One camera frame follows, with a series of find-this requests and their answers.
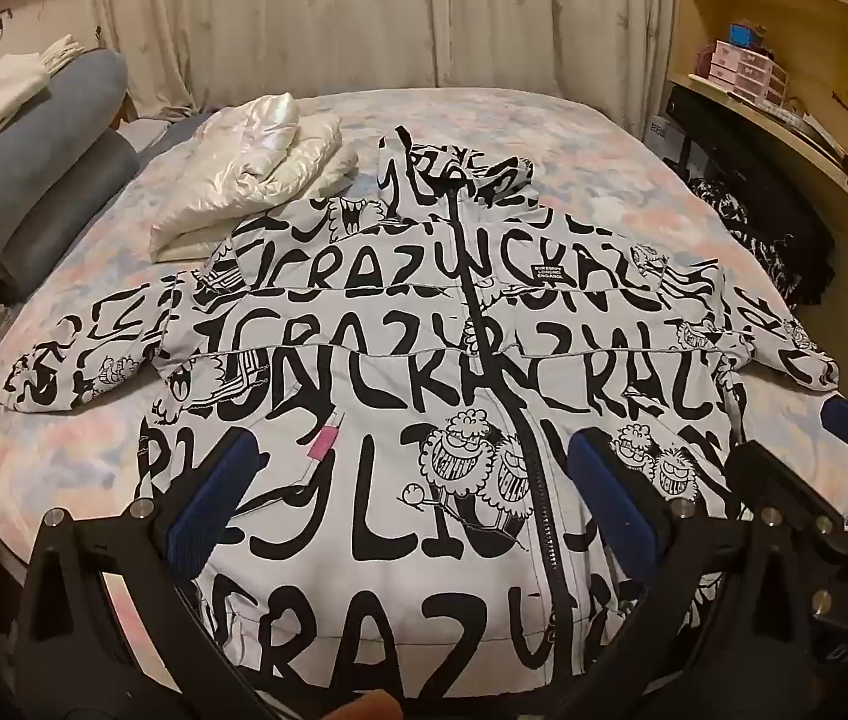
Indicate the white shiny puffer jacket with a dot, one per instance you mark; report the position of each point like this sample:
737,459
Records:
244,165

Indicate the wooden desk shelving unit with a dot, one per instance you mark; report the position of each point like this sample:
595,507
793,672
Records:
806,7

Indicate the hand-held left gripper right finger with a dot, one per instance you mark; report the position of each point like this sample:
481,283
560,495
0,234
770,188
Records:
608,487

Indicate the cream patterned curtain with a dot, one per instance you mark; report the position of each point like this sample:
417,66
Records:
319,15

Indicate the pastel patterned bed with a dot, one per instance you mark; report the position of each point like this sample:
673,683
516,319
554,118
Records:
544,120

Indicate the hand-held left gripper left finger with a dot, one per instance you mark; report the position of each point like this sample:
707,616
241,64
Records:
206,499

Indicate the black clothing pile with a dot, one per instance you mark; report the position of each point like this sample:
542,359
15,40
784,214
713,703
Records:
761,240

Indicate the blue pillow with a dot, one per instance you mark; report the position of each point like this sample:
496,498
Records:
57,202
57,112

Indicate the pink drawer boxes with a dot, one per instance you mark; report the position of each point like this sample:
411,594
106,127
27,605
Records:
746,71

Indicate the small blue box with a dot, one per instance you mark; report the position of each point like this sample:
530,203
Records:
746,33

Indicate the white black printed jacket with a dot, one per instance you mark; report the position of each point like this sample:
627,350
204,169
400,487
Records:
394,360

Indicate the person's left hand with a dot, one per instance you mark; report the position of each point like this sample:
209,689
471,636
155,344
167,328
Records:
364,709

